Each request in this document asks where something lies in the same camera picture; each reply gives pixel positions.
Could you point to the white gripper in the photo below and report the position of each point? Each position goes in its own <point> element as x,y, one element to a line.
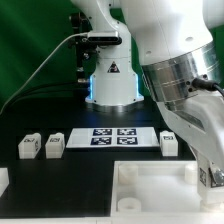
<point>200,122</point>

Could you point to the white square tabletop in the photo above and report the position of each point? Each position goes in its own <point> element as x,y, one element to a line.
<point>148,187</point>

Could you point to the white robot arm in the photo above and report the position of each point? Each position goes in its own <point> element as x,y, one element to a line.
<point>176,54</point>

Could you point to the white marker sheet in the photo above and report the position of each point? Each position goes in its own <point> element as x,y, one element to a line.
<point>112,137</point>

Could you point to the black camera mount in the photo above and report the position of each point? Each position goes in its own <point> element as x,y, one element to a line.
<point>84,50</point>

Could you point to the white obstacle wall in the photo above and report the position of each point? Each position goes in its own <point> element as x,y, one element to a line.
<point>4,180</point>

